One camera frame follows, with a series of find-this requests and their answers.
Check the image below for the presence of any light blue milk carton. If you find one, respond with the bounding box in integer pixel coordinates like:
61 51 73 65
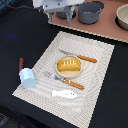
19 68 36 89

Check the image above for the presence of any small grey saucepan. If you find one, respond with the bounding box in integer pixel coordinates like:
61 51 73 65
56 6 76 19

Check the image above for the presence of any beige woven placemat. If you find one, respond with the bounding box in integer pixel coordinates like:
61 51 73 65
13 31 114 128

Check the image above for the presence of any tan round plate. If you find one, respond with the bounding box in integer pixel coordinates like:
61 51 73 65
55 55 82 79

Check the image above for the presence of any wooden handled knife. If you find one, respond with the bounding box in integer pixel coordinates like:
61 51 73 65
58 49 97 63

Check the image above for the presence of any red toy sausage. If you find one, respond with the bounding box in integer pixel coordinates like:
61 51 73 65
19 58 24 72

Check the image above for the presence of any wooden handled fork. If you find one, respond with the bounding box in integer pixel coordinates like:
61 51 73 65
43 71 84 90

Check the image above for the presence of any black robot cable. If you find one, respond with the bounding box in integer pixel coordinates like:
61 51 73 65
0 3 46 14

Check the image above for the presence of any white toy fish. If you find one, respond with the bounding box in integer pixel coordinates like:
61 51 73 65
52 90 77 99

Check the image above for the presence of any large grey pot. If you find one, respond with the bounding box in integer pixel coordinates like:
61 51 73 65
78 2 101 24

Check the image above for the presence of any yellow bread loaf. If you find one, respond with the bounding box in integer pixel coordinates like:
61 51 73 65
57 59 81 71

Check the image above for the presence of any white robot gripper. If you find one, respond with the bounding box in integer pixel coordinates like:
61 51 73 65
32 0 85 23

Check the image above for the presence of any cream bowl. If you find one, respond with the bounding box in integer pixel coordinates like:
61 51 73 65
116 4 128 30

